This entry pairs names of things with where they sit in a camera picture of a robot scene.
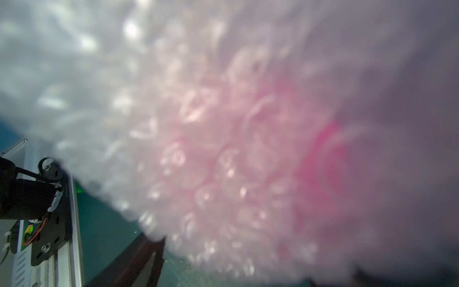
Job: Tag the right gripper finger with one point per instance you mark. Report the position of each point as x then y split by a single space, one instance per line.
128 266

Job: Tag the pink plastic wine glass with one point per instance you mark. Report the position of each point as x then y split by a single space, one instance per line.
240 170

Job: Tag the clear bubble wrap sheet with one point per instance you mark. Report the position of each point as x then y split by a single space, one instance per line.
84 78

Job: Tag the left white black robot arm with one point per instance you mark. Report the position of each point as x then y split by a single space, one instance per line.
23 199

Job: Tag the left controller circuit board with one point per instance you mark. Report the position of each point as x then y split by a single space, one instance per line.
27 234

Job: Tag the aluminium front rail frame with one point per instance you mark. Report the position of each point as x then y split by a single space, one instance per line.
53 259

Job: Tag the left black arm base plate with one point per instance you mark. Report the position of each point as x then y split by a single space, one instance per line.
57 229

